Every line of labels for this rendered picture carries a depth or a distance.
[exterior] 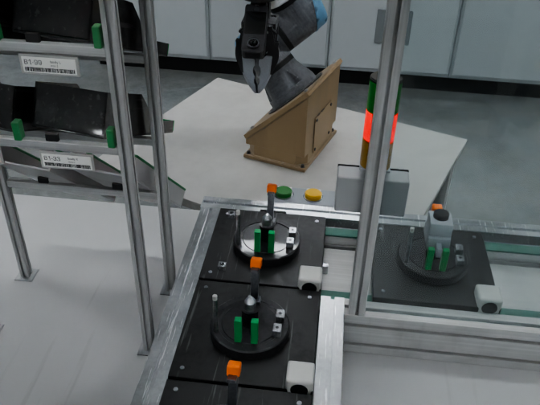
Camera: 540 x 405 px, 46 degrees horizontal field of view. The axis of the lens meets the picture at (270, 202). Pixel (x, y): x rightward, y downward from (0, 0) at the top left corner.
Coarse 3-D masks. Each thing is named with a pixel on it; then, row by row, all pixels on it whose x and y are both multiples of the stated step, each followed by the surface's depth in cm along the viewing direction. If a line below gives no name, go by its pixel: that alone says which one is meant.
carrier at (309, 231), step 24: (240, 216) 143; (264, 216) 130; (288, 216) 143; (312, 216) 143; (216, 240) 135; (240, 240) 133; (264, 240) 132; (288, 240) 130; (312, 240) 136; (216, 264) 129; (240, 264) 129; (264, 264) 128; (288, 264) 130; (312, 264) 130; (312, 288) 124
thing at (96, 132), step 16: (48, 96) 104; (64, 96) 103; (80, 96) 102; (96, 96) 101; (128, 96) 108; (48, 112) 104; (64, 112) 103; (80, 112) 102; (96, 112) 102; (112, 112) 104; (144, 112) 115; (48, 128) 104; (64, 128) 104; (80, 128) 103; (96, 128) 102; (144, 128) 116
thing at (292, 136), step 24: (336, 72) 184; (312, 96) 170; (336, 96) 190; (264, 120) 178; (288, 120) 173; (312, 120) 175; (264, 144) 180; (288, 144) 177; (312, 144) 180; (288, 168) 181
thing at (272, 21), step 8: (248, 0) 124; (256, 0) 124; (264, 0) 124; (272, 0) 125; (272, 16) 133; (272, 24) 129; (240, 32) 129; (272, 32) 128; (240, 40) 129; (272, 40) 129
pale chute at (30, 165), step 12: (12, 156) 125; (24, 156) 129; (12, 168) 124; (24, 168) 120; (36, 168) 117; (48, 168) 138; (36, 180) 135; (60, 180) 125; (72, 180) 124; (84, 180) 129
